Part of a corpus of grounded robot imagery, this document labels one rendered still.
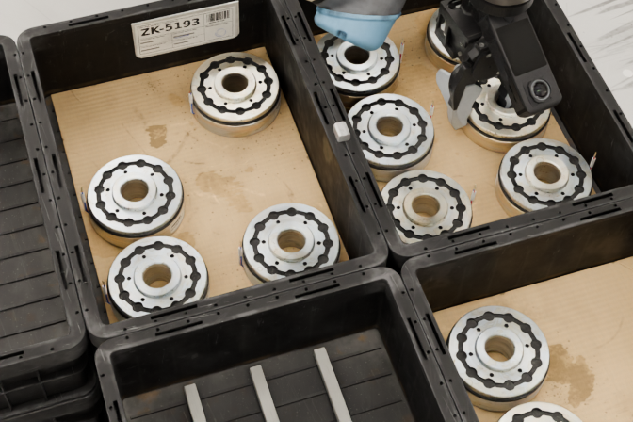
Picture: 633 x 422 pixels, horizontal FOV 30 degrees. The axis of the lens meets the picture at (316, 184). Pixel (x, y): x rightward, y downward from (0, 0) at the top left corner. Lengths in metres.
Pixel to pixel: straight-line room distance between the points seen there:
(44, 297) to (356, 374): 0.33
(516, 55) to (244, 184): 0.33
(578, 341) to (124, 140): 0.55
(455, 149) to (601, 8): 0.44
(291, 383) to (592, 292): 0.34
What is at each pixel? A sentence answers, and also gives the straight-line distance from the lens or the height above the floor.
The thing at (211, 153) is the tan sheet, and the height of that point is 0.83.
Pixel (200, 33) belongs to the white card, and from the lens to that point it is 1.39.
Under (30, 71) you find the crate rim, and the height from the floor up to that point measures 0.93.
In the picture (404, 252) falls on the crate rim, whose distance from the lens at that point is 1.16.
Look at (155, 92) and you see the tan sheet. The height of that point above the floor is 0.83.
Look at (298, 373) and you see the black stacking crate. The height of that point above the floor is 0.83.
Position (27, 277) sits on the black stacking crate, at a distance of 1.28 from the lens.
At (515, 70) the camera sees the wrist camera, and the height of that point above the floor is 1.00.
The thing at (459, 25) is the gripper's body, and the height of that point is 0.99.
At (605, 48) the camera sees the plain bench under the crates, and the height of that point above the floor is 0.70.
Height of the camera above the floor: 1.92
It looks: 55 degrees down
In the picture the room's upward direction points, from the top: 3 degrees clockwise
